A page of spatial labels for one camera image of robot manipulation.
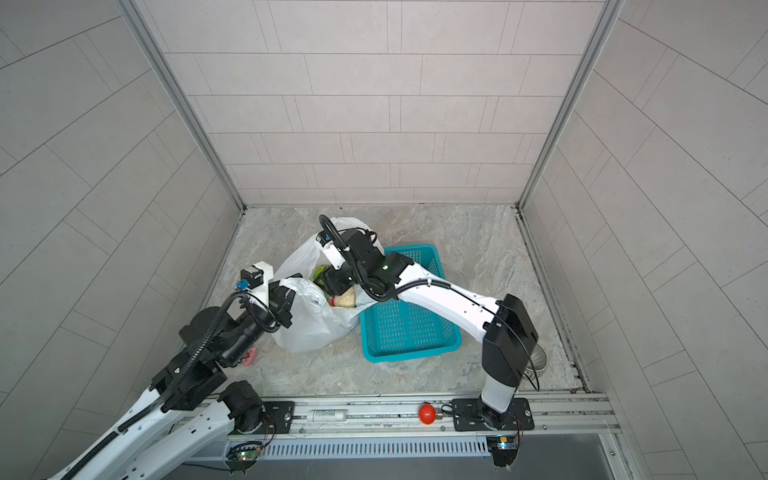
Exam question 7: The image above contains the cream custard apple fruit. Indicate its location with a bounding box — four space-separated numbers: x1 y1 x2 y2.
329 288 357 309

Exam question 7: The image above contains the white plastic bag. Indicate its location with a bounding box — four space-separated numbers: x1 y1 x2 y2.
273 234 375 353

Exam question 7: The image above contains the bright green apple fruit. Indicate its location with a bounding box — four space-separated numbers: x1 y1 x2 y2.
312 265 330 290

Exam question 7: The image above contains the pink dragon fruit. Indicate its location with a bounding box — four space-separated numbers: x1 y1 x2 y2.
240 347 259 366

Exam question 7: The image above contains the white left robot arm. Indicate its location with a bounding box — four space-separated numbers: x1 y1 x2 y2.
55 279 296 479

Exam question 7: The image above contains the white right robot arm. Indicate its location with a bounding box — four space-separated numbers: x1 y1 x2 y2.
316 215 539 430

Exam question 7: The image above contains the teal plastic basket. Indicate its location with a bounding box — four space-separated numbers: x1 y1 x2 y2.
359 244 463 364

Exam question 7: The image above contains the red emergency stop button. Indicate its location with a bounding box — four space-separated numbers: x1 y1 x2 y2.
418 403 437 425

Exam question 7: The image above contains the left green circuit board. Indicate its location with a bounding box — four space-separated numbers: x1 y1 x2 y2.
225 441 263 472

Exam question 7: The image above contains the green circuit board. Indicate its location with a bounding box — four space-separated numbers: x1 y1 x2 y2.
486 436 520 468
225 441 263 472

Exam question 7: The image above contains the ribbed metal cup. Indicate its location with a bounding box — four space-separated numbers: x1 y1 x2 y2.
523 344 548 381

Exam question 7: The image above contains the white ventilation grille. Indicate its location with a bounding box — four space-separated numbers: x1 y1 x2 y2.
260 437 490 460

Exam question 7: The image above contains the right green circuit board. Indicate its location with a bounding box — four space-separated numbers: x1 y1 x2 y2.
486 436 520 468

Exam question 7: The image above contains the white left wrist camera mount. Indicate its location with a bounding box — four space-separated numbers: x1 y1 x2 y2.
236 261 274 303

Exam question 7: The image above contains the metal corner wall profile left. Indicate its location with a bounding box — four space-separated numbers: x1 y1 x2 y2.
115 0 247 215

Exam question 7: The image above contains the metal corner wall profile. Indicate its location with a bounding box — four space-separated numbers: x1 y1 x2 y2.
516 0 624 211
115 0 247 215

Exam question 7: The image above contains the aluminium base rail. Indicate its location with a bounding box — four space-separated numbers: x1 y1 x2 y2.
264 391 621 440

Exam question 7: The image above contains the metal corner wall profile right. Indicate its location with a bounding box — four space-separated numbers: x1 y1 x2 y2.
516 0 624 211

